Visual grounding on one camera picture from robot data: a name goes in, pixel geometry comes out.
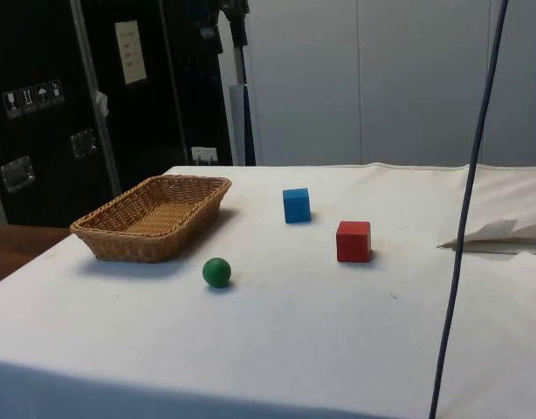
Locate blue cube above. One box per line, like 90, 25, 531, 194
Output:
282, 188, 313, 224

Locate wicker basket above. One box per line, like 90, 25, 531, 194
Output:
69, 175, 233, 264

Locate green ball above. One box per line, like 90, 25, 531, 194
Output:
202, 257, 232, 289

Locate red cube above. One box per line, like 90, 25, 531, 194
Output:
335, 221, 373, 264

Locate pale lockers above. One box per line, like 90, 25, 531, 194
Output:
218, 0, 536, 168

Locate black cabinet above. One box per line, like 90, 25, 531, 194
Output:
0, 0, 235, 228

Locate black cable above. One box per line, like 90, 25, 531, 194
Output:
428, 0, 510, 419

